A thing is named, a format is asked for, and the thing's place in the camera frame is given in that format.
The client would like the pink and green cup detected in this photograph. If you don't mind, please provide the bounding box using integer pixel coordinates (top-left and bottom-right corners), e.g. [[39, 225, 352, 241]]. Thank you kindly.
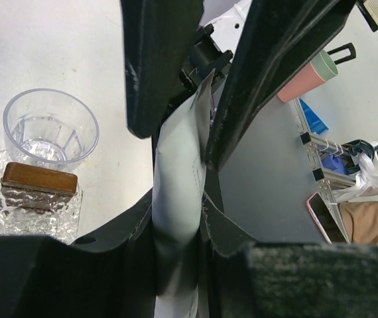
[[277, 50, 338, 103]]

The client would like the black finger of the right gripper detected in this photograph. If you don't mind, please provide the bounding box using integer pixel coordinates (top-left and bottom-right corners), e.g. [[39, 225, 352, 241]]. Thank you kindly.
[[204, 0, 355, 169], [120, 0, 204, 138]]

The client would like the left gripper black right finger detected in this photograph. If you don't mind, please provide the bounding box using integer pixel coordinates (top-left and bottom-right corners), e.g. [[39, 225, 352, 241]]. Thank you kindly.
[[200, 197, 378, 317]]

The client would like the clear textured oval tray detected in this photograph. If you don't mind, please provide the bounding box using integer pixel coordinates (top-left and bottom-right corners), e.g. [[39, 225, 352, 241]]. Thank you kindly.
[[0, 150, 83, 244]]

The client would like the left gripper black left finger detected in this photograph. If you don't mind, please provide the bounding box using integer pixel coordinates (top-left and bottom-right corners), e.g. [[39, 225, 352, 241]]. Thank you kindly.
[[0, 193, 156, 317]]

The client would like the clear holder with brown ends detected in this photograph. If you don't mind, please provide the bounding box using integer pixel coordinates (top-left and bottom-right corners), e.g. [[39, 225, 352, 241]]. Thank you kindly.
[[1, 162, 78, 211]]

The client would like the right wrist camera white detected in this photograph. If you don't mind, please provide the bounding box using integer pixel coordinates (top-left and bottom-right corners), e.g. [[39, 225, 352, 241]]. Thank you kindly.
[[200, 0, 251, 54]]

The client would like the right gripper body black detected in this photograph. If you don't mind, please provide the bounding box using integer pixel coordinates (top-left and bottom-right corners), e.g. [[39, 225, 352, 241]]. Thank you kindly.
[[179, 25, 233, 91]]

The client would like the clear plastic cup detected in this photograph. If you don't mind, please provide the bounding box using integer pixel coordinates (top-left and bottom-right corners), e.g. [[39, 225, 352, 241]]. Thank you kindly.
[[3, 88, 99, 172]]

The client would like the pink-cased smartphone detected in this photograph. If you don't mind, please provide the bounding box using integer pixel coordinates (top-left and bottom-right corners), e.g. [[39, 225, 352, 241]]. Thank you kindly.
[[306, 193, 349, 244]]

